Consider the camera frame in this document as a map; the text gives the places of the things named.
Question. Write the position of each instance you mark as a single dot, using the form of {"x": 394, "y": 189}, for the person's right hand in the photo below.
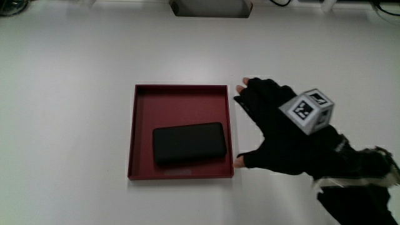
{"x": 281, "y": 137}

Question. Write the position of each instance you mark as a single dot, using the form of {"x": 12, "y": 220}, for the black battery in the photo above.
{"x": 189, "y": 143}

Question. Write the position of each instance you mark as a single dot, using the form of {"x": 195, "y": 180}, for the dark red square plate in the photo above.
{"x": 175, "y": 106}

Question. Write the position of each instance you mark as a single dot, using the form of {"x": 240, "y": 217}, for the person's right forearm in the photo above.
{"x": 359, "y": 165}

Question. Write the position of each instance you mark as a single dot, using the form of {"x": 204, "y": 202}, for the dark round object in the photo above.
{"x": 12, "y": 6}

